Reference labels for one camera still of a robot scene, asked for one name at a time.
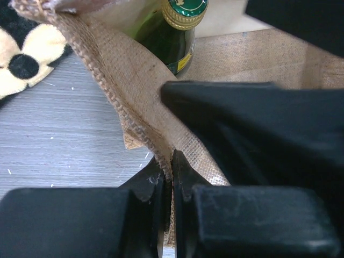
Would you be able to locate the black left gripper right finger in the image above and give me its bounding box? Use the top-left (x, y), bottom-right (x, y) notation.
top-left (171, 150), bottom-right (340, 257)

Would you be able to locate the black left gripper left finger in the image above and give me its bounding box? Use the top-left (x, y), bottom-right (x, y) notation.
top-left (1, 159), bottom-right (166, 257)

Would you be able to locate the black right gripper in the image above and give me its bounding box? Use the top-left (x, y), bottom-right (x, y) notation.
top-left (160, 0), bottom-right (344, 216)

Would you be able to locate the dark green glass bottle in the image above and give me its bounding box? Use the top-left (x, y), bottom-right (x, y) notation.
top-left (134, 0), bottom-right (208, 77)

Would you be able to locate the tan jute canvas bag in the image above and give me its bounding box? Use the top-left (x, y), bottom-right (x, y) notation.
top-left (8, 0), bottom-right (344, 249)

